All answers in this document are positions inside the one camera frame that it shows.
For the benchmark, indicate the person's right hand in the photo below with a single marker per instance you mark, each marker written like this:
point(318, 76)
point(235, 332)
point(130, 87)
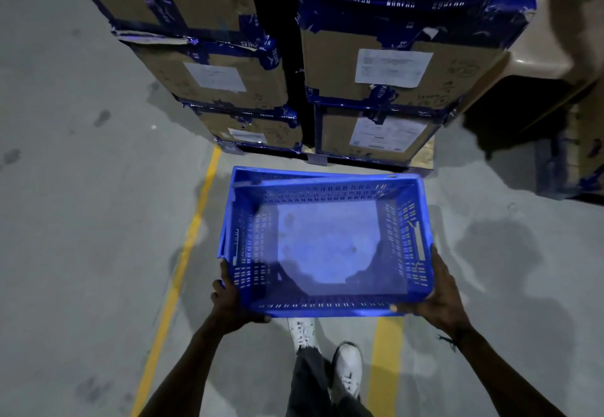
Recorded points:
point(441, 306)

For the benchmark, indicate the person's left hand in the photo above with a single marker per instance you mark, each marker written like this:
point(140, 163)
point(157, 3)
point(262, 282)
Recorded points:
point(231, 310)

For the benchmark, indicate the person's left thumb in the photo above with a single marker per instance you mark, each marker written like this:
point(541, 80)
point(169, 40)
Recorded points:
point(227, 277)

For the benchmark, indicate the person's right thumb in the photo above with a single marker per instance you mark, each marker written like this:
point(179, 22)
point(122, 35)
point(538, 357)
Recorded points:
point(439, 265)

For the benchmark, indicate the blue perforated plastic crate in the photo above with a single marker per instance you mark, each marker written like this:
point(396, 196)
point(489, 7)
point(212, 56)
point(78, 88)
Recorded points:
point(325, 242)

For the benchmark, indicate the person's right forearm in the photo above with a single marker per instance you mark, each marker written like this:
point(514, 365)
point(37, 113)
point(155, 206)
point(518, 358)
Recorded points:
point(500, 374)

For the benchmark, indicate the person's left forearm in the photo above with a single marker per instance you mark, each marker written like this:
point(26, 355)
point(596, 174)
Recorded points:
point(188, 374)

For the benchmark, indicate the black thread wristband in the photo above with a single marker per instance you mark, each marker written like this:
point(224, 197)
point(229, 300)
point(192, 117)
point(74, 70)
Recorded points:
point(448, 339)

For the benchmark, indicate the white shoe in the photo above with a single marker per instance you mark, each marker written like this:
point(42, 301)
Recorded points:
point(302, 331)
point(348, 369)

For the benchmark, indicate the grey trousers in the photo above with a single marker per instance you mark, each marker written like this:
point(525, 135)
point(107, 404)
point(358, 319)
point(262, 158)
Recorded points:
point(311, 383)

